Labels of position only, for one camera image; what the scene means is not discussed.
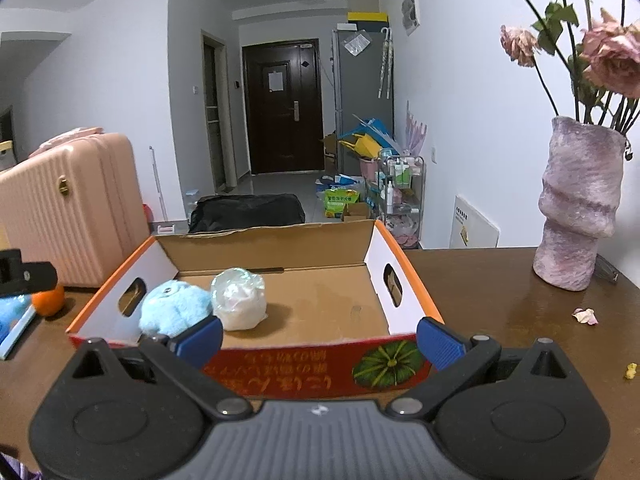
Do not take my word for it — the white plastic-wrapped ball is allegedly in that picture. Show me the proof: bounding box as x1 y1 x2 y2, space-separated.
210 268 269 332

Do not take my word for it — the orange fruit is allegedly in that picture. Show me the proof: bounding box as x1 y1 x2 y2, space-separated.
31 284 66 317

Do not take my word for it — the red and orange cardboard box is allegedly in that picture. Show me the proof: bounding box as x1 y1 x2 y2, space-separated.
66 219 446 402

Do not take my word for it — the yellow paper bag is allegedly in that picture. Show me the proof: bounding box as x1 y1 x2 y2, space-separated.
339 132 384 159

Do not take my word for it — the pink folded cloth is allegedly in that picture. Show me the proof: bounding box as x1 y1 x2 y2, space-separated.
29 127 104 158

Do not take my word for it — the black cable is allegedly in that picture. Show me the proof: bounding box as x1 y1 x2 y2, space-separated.
594 254 621 284

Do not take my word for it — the bunch of dried pink roses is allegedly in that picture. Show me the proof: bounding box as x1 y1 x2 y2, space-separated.
427 0 640 133

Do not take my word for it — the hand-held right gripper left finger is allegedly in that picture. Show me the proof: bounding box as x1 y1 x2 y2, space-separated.
69 316 253 420

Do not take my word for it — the light blue plush toy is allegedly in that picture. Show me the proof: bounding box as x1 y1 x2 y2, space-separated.
139 280 215 337

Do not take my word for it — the white flat board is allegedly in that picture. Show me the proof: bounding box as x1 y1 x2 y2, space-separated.
449 194 500 250

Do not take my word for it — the pink plastic bin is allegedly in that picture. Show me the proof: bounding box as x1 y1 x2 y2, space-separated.
358 155 384 182

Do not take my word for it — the brown cardboard carton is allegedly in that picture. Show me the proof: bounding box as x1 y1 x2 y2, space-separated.
322 132 342 172

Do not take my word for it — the purple felt vase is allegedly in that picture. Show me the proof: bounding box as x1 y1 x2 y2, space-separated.
532 116 629 292

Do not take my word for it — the grey interior door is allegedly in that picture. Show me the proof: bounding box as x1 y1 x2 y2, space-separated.
200 29 239 194

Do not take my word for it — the wire storage cart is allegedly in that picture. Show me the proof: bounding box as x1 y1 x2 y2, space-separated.
364 152 426 250

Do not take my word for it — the clear plastic bag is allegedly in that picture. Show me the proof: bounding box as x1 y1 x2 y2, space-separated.
343 30 374 56

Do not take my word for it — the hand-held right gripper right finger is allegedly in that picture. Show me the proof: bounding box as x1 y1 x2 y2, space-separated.
387 316 572 420

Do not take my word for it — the purple feather wall decoration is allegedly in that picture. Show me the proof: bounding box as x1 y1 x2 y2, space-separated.
404 100 429 157

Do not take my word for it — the dark brown entrance door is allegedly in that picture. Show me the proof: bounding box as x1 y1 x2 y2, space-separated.
242 38 326 176

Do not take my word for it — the purple striped cloth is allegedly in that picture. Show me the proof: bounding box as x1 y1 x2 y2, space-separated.
0 451 32 480

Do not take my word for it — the pink ribbed suitcase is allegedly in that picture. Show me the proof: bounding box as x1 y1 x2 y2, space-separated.
0 132 151 289

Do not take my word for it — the white wall panel box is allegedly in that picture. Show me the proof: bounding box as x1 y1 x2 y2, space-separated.
401 0 422 37

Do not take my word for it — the grey refrigerator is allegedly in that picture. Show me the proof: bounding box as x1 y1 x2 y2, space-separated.
332 26 395 181

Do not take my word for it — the blue tissue pack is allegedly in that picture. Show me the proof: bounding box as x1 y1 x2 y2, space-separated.
0 296 26 335

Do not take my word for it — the black bag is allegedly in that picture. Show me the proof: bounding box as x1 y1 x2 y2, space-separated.
188 193 306 235

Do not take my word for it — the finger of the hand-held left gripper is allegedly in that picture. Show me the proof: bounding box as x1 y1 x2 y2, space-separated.
21 261 59 295

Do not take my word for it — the green packet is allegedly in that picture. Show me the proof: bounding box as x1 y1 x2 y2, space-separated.
324 187 362 219

